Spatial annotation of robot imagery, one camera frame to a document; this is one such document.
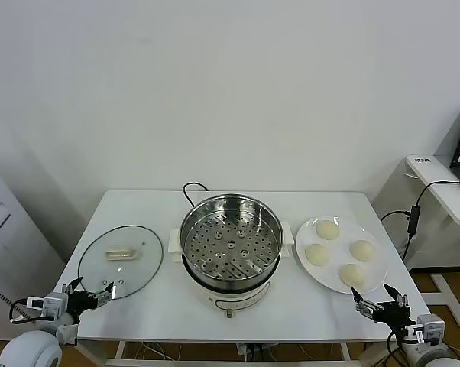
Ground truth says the perforated steel steamer basket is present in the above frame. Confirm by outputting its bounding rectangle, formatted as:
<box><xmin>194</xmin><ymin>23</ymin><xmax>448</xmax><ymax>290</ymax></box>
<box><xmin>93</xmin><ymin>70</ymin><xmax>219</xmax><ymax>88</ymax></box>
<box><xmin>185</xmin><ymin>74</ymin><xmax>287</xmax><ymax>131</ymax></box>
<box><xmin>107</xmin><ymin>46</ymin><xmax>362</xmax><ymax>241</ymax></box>
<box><xmin>179</xmin><ymin>193</ymin><xmax>283</xmax><ymax>284</ymax></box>

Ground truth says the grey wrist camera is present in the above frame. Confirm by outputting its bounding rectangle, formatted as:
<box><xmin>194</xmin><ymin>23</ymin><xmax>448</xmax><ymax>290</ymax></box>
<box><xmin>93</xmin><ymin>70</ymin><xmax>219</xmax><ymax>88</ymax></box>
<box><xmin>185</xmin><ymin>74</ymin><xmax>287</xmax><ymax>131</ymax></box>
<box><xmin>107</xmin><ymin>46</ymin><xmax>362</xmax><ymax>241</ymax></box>
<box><xmin>26</xmin><ymin>292</ymin><xmax>69</xmax><ymax>320</ymax></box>
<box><xmin>413</xmin><ymin>313</ymin><xmax>447</xmax><ymax>345</ymax></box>

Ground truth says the black power adapter with cable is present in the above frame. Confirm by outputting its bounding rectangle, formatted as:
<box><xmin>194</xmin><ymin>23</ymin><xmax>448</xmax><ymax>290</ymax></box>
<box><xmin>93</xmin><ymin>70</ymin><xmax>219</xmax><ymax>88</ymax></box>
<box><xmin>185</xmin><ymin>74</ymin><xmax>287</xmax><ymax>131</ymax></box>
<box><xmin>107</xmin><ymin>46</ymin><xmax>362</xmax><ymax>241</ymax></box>
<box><xmin>378</xmin><ymin>180</ymin><xmax>460</xmax><ymax>261</ymax></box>

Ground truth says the black cooker power cord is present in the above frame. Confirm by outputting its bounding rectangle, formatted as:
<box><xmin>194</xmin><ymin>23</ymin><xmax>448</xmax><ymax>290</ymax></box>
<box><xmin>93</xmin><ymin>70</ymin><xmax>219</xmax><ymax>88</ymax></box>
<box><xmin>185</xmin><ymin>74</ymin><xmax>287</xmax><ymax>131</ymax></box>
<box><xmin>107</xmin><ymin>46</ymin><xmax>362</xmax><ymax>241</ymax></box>
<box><xmin>182</xmin><ymin>182</ymin><xmax>209</xmax><ymax>207</ymax></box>

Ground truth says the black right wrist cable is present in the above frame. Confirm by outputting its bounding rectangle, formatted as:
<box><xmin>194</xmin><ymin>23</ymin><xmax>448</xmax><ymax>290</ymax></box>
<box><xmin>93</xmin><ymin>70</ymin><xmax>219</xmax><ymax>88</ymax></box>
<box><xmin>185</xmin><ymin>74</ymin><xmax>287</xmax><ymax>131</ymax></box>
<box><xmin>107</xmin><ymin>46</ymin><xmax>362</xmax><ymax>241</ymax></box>
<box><xmin>384</xmin><ymin>328</ymin><xmax>407</xmax><ymax>367</ymax></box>

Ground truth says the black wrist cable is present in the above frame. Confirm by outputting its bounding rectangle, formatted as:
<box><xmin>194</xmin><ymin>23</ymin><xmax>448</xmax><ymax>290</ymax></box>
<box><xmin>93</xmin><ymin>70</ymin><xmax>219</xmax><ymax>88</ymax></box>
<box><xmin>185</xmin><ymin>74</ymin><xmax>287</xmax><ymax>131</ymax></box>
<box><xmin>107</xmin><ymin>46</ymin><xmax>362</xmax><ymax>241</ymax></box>
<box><xmin>384</xmin><ymin>328</ymin><xmax>407</xmax><ymax>367</ymax></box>
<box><xmin>8</xmin><ymin>300</ymin><xmax>44</xmax><ymax>324</ymax></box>

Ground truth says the white table frame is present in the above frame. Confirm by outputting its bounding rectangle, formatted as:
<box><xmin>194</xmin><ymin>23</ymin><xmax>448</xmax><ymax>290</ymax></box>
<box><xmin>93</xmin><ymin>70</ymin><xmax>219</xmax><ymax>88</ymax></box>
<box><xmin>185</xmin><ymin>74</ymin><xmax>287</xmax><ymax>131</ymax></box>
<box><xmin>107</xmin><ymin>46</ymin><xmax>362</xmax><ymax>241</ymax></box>
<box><xmin>71</xmin><ymin>338</ymin><xmax>403</xmax><ymax>367</ymax></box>

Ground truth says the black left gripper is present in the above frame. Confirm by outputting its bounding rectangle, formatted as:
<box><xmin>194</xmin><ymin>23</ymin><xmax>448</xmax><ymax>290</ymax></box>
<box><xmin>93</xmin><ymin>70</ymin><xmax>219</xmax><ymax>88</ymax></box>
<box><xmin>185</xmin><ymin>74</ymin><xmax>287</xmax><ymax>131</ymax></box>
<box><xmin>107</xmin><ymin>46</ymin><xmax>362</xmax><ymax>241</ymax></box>
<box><xmin>63</xmin><ymin>278</ymin><xmax>116</xmax><ymax>318</ymax></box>

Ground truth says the white electric cooker base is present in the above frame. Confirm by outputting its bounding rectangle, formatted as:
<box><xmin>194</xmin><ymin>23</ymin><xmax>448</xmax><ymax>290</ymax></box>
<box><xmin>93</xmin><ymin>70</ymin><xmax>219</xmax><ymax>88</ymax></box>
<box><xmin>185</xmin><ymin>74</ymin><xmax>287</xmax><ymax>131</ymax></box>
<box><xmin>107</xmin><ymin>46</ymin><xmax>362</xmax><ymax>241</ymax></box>
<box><xmin>168</xmin><ymin>219</ymin><xmax>295</xmax><ymax>319</ymax></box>

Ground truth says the white side desk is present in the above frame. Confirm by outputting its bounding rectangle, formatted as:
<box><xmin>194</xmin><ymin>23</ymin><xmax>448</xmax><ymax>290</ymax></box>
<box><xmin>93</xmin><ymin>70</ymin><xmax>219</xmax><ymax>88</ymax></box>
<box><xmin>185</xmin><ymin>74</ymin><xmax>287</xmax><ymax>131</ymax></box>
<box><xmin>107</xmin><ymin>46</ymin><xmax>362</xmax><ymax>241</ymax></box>
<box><xmin>371</xmin><ymin>154</ymin><xmax>460</xmax><ymax>328</ymax></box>

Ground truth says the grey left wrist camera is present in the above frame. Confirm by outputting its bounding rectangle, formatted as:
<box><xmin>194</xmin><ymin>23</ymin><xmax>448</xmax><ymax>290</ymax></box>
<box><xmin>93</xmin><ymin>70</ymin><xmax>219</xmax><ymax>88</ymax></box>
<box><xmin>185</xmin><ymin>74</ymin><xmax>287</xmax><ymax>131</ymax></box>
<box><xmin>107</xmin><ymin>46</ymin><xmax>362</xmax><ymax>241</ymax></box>
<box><xmin>26</xmin><ymin>292</ymin><xmax>69</xmax><ymax>320</ymax></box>

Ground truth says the white floor power strip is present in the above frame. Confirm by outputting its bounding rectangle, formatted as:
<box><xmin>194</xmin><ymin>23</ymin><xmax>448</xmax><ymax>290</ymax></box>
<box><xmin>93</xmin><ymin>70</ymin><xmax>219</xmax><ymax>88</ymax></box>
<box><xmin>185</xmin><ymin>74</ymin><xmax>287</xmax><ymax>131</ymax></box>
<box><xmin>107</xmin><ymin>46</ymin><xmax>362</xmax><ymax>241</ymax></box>
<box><xmin>235</xmin><ymin>343</ymin><xmax>273</xmax><ymax>362</ymax></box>

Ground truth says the large white round plate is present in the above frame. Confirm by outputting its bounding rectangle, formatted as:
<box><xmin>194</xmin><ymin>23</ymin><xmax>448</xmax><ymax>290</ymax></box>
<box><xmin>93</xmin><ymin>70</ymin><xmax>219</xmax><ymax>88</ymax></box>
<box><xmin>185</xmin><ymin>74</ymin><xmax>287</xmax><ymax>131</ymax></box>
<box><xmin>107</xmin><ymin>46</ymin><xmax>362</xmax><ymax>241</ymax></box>
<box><xmin>295</xmin><ymin>216</ymin><xmax>388</xmax><ymax>295</ymax></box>

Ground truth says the white metal cabinet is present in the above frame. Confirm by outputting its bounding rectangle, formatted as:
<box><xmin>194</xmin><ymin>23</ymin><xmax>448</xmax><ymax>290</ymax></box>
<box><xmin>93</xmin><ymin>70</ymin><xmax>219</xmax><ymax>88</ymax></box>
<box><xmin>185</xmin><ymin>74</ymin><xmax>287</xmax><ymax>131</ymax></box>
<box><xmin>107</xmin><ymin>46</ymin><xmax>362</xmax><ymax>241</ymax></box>
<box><xmin>0</xmin><ymin>164</ymin><xmax>66</xmax><ymax>341</ymax></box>

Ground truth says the white steamed baozi bun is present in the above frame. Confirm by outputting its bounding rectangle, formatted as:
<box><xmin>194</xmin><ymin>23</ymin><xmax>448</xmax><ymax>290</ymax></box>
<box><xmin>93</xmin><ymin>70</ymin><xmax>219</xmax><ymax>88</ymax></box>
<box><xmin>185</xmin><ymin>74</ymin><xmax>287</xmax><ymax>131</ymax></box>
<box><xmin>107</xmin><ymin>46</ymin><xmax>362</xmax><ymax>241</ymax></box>
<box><xmin>337</xmin><ymin>263</ymin><xmax>368</xmax><ymax>287</ymax></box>
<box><xmin>315</xmin><ymin>219</ymin><xmax>341</xmax><ymax>242</ymax></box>
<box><xmin>305</xmin><ymin>243</ymin><xmax>332</xmax><ymax>266</ymax></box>
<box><xmin>349</xmin><ymin>239</ymin><xmax>376</xmax><ymax>263</ymax></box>

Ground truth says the round glass pot lid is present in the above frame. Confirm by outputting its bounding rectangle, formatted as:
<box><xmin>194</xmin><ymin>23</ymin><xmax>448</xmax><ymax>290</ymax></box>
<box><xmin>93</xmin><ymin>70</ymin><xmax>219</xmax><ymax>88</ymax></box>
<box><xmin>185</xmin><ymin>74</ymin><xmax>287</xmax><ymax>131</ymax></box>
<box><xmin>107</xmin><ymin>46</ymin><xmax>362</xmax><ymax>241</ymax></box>
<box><xmin>78</xmin><ymin>224</ymin><xmax>165</xmax><ymax>301</ymax></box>

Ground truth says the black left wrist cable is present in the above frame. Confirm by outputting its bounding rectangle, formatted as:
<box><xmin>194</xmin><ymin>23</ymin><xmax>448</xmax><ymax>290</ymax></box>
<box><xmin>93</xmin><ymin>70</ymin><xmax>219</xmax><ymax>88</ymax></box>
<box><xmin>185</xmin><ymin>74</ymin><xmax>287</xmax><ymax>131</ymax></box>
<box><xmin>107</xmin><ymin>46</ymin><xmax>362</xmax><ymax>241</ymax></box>
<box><xmin>8</xmin><ymin>300</ymin><xmax>44</xmax><ymax>324</ymax></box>

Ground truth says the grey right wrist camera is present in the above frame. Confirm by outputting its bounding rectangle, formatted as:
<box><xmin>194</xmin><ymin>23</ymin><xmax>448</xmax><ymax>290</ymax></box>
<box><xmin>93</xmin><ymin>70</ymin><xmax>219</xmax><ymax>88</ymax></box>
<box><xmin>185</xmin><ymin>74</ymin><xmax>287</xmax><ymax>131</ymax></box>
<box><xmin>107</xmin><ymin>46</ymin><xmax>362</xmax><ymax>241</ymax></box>
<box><xmin>413</xmin><ymin>313</ymin><xmax>447</xmax><ymax>345</ymax></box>

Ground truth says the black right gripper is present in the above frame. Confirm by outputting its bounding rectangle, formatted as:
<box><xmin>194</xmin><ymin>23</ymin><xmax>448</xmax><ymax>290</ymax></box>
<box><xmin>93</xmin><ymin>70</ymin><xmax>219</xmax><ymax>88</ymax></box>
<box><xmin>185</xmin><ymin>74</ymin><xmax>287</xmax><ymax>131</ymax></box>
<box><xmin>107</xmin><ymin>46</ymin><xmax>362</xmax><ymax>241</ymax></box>
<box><xmin>351</xmin><ymin>283</ymin><xmax>413</xmax><ymax>330</ymax></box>

